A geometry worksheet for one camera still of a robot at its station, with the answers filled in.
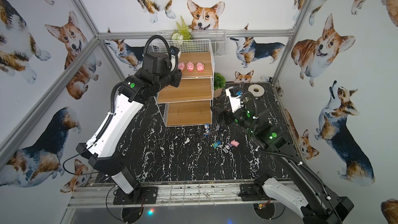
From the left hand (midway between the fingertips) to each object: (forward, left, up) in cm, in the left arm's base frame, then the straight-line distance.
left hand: (179, 66), depth 67 cm
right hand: (-14, -16, -7) cm, 23 cm away
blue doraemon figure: (-6, -11, -42) cm, 44 cm away
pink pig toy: (-18, -27, -41) cm, 52 cm away
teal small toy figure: (-18, -16, -42) cm, 49 cm away
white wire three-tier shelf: (+12, 0, -44) cm, 46 cm away
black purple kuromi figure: (-20, -23, -41) cm, 51 cm away
